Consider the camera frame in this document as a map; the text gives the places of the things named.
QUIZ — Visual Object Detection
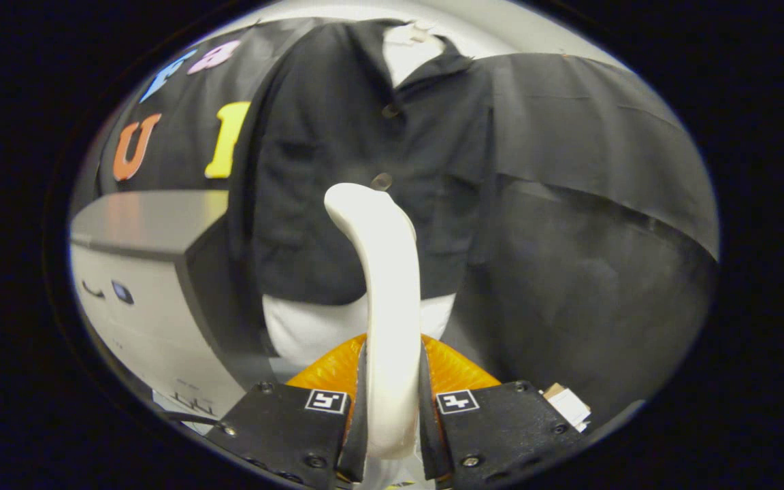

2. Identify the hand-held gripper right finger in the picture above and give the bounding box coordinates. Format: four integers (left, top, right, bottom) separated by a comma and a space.
419, 333, 587, 490

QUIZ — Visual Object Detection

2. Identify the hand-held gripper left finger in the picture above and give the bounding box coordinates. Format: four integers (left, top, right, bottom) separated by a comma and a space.
205, 333, 370, 490

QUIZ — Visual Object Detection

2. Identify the white garment steamer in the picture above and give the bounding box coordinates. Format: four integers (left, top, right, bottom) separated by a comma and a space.
324, 182, 424, 490

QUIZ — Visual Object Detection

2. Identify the black blazer jacket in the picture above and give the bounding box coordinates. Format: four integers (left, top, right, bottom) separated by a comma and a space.
227, 18, 496, 307

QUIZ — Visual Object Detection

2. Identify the cardboard box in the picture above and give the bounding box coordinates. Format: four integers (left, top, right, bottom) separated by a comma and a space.
542, 382, 592, 431

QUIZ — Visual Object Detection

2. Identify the white mannequin torso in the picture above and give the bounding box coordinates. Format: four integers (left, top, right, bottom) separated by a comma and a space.
261, 20, 458, 370

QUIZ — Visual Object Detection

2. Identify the grey cabinet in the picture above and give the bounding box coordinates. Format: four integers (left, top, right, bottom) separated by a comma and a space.
68, 189, 278, 424

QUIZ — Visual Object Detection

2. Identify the black backdrop cloth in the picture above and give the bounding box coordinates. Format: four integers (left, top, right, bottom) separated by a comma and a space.
96, 17, 720, 431

